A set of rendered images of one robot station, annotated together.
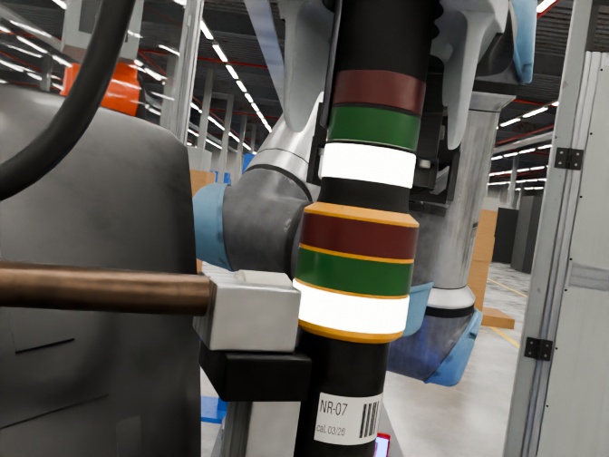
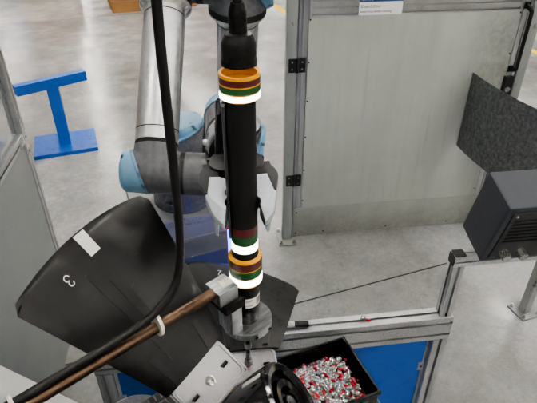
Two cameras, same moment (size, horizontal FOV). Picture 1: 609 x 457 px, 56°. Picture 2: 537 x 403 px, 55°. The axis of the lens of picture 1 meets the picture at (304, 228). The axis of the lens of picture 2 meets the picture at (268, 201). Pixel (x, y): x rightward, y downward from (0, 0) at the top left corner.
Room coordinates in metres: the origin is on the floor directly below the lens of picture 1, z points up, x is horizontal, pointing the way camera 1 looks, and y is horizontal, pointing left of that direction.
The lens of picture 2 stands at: (-0.27, 0.13, 1.83)
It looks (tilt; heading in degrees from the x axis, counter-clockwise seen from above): 34 degrees down; 339
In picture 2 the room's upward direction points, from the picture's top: straight up
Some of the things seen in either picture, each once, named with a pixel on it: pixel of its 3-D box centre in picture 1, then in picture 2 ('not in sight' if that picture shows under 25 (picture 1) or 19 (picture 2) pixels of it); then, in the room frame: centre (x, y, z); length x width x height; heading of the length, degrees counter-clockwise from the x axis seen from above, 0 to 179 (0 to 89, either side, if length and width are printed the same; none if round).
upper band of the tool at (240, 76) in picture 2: not in sight; (239, 85); (0.21, -0.02, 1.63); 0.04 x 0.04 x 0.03
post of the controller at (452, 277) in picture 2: not in sight; (451, 284); (0.45, -0.62, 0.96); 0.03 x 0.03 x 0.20; 77
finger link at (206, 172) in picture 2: not in sight; (217, 181); (0.27, 0.00, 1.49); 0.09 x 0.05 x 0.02; 157
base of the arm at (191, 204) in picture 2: not in sight; (182, 181); (0.87, -0.06, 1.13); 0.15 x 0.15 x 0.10
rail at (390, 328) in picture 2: not in sight; (276, 340); (0.54, -0.20, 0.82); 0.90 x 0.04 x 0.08; 77
